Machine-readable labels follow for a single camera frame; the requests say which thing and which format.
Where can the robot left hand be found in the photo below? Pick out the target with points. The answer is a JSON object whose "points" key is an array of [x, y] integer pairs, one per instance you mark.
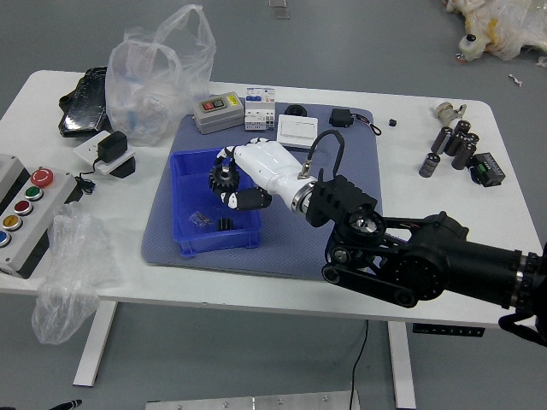
{"points": [[68, 404]]}

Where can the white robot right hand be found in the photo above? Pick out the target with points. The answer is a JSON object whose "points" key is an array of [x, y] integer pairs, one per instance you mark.
{"points": [[269, 168]]}

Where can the big black gear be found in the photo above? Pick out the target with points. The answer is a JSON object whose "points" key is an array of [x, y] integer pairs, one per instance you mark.
{"points": [[222, 179]]}

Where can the small black gear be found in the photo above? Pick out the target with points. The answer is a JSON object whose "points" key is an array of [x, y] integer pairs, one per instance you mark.
{"points": [[224, 224]]}

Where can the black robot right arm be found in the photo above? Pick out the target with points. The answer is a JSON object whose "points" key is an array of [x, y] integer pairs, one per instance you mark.
{"points": [[427, 265]]}

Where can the blue plastic box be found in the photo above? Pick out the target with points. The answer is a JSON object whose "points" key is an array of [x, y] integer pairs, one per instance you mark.
{"points": [[192, 200]]}

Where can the grey pushbutton control box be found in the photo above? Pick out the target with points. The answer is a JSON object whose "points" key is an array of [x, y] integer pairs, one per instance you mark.
{"points": [[30, 222]]}

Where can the white circuit breaker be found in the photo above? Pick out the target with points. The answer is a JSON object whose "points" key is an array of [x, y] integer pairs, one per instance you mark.
{"points": [[259, 109]]}

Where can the black round knob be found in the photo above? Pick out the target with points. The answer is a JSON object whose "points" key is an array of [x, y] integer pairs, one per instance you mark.
{"points": [[295, 110]]}

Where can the white table leg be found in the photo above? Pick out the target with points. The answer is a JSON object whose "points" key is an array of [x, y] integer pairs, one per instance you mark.
{"points": [[96, 341], [401, 367]]}

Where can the blue-grey mat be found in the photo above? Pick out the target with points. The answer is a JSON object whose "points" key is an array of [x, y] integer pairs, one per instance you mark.
{"points": [[282, 252]]}

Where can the small clear screw bag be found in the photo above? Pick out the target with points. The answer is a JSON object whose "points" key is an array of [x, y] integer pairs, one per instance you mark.
{"points": [[200, 219]]}

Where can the crumpled clear plastic bag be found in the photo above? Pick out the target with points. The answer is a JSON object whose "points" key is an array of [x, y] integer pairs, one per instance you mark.
{"points": [[72, 273]]}

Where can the black block under socket panel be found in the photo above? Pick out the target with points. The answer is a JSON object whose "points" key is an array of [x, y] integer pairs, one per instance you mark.
{"points": [[126, 168]]}

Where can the large clear plastic bag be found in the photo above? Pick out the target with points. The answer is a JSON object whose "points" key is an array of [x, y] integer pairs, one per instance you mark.
{"points": [[141, 98]]}

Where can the black cylindrical capacitor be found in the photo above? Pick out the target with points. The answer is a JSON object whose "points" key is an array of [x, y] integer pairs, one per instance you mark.
{"points": [[440, 140], [428, 165], [454, 143], [461, 127], [463, 155], [472, 138]]}

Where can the black power adapter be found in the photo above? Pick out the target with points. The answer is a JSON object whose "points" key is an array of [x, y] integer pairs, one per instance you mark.
{"points": [[111, 147]]}

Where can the clear plastic piece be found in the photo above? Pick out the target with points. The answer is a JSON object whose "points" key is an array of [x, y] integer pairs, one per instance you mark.
{"points": [[280, 9]]}

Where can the silver metal plate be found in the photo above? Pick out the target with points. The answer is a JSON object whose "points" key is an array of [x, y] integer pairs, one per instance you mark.
{"points": [[252, 403]]}

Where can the white socket panel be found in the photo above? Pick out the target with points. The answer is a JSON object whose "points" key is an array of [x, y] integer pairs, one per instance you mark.
{"points": [[85, 151]]}

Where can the black plastic tray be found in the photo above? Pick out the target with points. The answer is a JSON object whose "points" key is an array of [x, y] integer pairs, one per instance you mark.
{"points": [[83, 107]]}

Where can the black module green terminals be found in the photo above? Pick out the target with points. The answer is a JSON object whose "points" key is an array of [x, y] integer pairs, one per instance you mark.
{"points": [[487, 169]]}

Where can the black table control panel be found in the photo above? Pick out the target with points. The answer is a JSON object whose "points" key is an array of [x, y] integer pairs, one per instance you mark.
{"points": [[448, 331]]}

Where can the white paper scrap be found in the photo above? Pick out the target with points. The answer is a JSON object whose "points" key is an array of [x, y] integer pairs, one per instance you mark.
{"points": [[515, 80]]}

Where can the plush toy in plastic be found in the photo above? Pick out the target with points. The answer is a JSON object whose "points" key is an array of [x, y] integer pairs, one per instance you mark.
{"points": [[500, 25]]}

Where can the white wall switch panel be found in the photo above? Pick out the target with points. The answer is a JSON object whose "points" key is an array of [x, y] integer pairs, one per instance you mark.
{"points": [[299, 128]]}

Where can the grey two-button switch box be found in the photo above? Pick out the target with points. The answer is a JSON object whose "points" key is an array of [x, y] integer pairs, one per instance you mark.
{"points": [[215, 113]]}

